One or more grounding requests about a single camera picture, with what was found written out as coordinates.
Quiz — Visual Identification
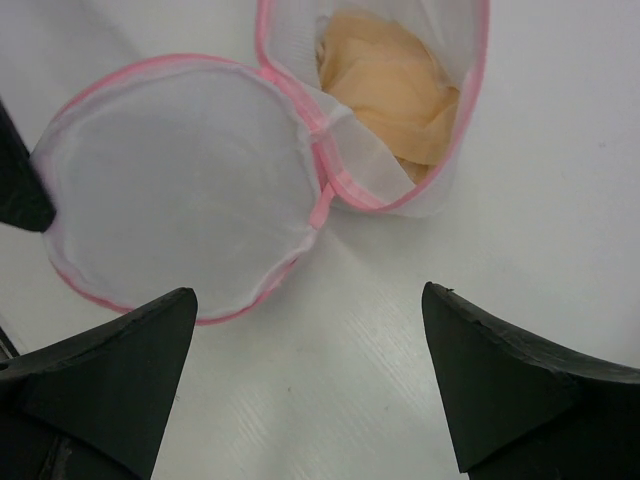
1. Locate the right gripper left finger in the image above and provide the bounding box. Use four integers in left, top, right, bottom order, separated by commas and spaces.
1, 288, 198, 479

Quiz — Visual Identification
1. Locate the beige bra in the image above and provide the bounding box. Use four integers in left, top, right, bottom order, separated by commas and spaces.
316, 9, 459, 184

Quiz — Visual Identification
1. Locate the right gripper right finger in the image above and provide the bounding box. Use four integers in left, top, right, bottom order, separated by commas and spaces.
422, 282, 639, 479

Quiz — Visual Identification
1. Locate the white mesh pink-trimmed laundry bag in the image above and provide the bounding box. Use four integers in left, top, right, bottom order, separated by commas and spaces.
32, 1, 490, 324

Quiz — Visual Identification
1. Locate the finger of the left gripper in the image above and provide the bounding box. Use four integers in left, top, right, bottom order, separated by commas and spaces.
0, 103, 56, 233

